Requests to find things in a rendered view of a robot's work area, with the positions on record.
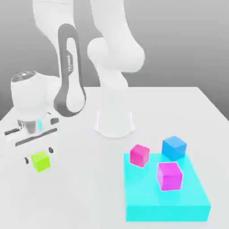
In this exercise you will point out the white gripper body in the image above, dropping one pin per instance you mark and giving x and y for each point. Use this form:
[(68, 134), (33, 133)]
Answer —
[(35, 141)]

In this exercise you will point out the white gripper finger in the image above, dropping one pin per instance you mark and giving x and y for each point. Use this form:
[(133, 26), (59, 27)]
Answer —
[(51, 150), (26, 160)]

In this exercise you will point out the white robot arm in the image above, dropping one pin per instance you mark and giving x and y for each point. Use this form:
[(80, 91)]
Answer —
[(114, 53)]

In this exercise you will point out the small green cube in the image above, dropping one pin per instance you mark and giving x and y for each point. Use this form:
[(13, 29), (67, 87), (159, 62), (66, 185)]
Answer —
[(40, 161)]

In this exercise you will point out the small pink cube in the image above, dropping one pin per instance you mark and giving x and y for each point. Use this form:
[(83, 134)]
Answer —
[(139, 156)]

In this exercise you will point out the small purple cube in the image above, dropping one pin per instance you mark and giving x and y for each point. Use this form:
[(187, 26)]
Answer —
[(170, 177)]

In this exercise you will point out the small blue cube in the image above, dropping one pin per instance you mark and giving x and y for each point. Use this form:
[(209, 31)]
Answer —
[(174, 148)]

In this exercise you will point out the large cyan box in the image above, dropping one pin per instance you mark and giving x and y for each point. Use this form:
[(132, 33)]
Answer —
[(166, 205)]

